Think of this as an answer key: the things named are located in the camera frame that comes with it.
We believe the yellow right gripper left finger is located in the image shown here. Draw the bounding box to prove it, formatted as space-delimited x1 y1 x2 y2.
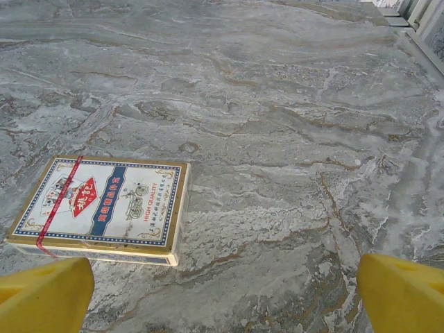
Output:
0 257 95 333

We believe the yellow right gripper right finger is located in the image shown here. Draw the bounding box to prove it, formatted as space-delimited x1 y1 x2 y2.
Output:
357 253 444 333

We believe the playing card box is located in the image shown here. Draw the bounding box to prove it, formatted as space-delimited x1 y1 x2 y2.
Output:
5 155 192 267

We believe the aluminium frame post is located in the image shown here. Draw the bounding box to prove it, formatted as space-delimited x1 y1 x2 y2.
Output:
377 0 444 77

